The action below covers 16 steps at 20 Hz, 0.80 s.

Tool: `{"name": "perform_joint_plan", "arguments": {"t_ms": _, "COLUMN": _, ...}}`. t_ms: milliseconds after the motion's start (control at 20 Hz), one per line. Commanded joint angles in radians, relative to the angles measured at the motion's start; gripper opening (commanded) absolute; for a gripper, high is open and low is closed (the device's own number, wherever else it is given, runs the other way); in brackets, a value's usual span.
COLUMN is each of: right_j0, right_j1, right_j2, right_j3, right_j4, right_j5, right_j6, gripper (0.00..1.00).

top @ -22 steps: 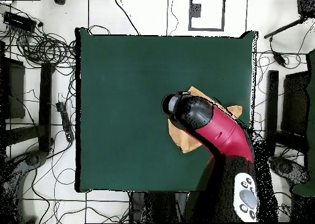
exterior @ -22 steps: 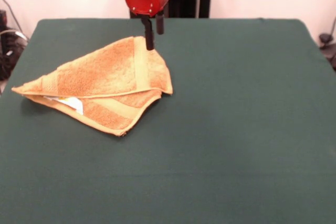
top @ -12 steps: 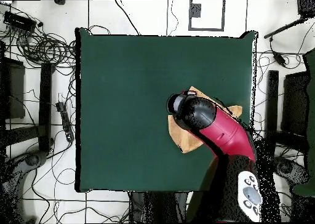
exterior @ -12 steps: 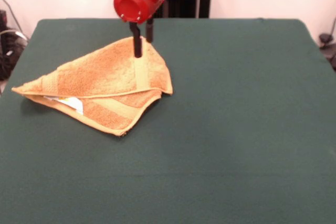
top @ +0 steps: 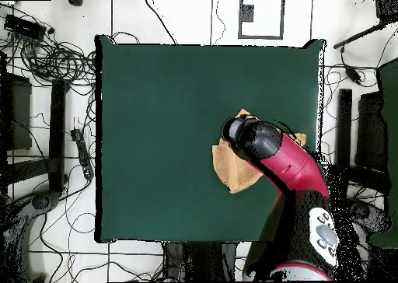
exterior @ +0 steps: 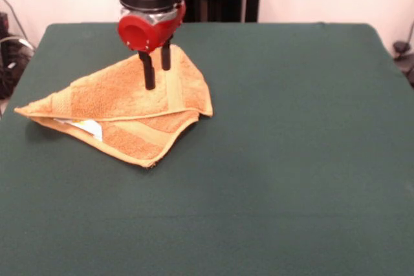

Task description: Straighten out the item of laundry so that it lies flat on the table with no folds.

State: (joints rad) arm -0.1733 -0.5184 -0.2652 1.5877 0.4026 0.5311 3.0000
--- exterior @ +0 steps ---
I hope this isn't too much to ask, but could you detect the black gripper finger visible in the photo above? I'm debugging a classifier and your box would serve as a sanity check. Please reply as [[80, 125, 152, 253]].
[[160, 39, 172, 71], [137, 50, 157, 91]]

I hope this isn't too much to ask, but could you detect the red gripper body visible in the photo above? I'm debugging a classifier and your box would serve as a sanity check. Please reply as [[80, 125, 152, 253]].
[[116, 0, 188, 54]]

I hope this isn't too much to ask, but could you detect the orange terry towel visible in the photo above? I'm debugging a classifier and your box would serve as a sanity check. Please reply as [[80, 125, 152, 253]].
[[14, 44, 214, 169]]

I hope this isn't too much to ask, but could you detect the black electronics pile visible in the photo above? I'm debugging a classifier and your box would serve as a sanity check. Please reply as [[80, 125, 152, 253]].
[[0, 11, 36, 101]]

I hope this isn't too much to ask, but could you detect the dark green tablecloth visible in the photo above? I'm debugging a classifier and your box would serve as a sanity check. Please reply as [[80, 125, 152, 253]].
[[0, 22, 414, 276]]

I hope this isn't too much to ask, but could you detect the black clamp mount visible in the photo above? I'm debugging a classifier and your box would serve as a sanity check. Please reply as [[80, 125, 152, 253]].
[[393, 40, 414, 89]]

